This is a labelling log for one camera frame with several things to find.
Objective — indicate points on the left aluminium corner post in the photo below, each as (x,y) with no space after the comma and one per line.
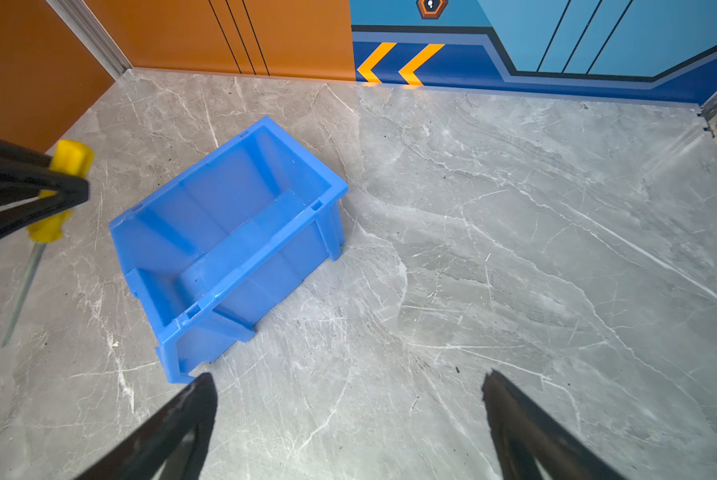
(89,30)

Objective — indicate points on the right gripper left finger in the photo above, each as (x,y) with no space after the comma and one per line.
(172,444)

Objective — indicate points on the blue plastic storage bin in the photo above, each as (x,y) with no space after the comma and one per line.
(210,253)

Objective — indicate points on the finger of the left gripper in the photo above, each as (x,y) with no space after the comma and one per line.
(38,192)

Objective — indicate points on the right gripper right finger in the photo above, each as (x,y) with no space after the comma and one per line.
(529,443)

